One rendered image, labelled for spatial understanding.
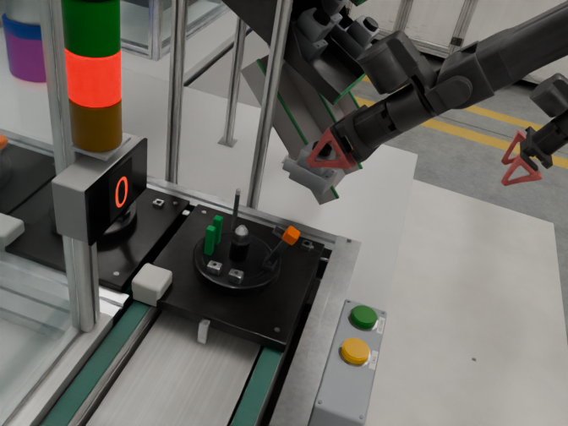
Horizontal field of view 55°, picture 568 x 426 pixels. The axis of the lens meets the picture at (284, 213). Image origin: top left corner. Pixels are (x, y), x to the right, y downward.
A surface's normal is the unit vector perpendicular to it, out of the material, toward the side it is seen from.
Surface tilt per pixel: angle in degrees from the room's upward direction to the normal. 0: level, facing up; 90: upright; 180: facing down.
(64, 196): 90
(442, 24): 90
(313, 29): 89
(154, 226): 0
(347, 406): 0
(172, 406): 0
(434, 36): 90
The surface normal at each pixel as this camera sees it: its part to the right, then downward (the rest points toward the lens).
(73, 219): -0.29, 0.54
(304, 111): 0.74, -0.28
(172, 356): 0.16, -0.78
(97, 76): 0.38, 0.61
